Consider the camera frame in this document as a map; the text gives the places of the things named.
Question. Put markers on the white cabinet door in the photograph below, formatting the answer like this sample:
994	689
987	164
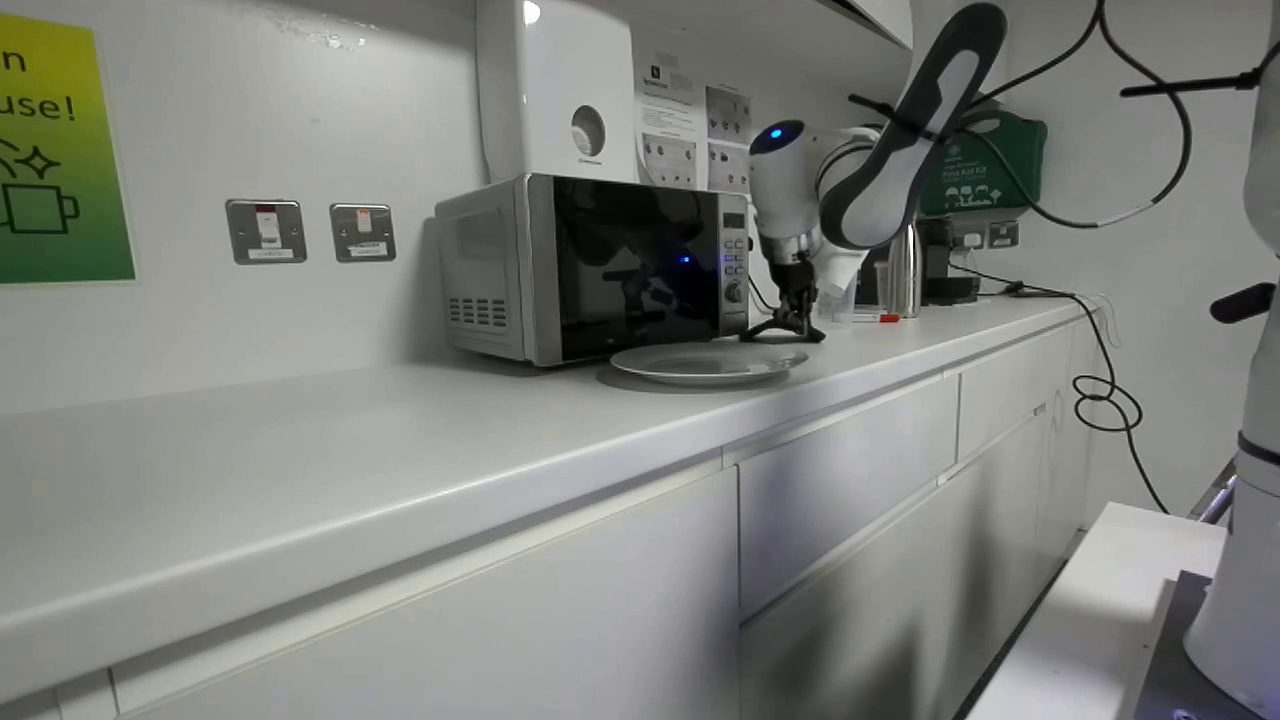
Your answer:
465	625

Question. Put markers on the green yellow wall poster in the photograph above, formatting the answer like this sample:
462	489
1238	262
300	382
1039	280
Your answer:
61	174

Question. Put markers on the silver wall switch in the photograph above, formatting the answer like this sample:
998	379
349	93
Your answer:
362	232

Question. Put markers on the green wall box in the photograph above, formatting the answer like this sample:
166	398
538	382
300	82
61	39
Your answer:
1000	164

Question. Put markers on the silver metal rail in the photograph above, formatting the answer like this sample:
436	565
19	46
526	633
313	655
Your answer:
1212	493

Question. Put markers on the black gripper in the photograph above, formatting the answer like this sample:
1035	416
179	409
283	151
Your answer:
799	277

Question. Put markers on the picture instruction sheet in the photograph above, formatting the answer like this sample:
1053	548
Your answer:
729	112
669	160
729	164

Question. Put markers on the silver microwave oven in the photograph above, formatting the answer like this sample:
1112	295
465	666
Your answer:
627	264

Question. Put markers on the white wide drawer front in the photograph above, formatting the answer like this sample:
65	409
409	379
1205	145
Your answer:
841	480

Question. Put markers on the white narrow cabinet front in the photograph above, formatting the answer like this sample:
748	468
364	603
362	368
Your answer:
1021	533

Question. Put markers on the white paper towel dispenser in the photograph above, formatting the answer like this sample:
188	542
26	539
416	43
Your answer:
546	93

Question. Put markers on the white logo instruction sheet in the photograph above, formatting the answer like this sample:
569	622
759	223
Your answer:
669	85

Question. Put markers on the black countertop appliance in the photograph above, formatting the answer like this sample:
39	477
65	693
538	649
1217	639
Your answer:
951	264

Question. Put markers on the clear plastic cup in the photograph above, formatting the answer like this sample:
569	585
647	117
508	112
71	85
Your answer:
839	274

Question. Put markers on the white narrow drawer front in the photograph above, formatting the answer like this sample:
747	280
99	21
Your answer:
1021	386

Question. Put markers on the white robot mounting table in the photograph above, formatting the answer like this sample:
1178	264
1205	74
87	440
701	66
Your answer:
1082	625

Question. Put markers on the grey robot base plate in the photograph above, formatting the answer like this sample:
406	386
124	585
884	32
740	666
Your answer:
1167	666

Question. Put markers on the metallic cylindrical bottle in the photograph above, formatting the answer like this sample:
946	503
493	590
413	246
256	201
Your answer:
907	274

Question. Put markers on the white deep drawer front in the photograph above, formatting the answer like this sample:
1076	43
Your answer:
853	640

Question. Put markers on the white ceramic plate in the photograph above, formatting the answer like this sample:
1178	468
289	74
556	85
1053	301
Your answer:
692	361

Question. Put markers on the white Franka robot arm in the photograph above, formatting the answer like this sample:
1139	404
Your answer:
785	187

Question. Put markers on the white wall cabinet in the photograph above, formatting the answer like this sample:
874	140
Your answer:
722	24

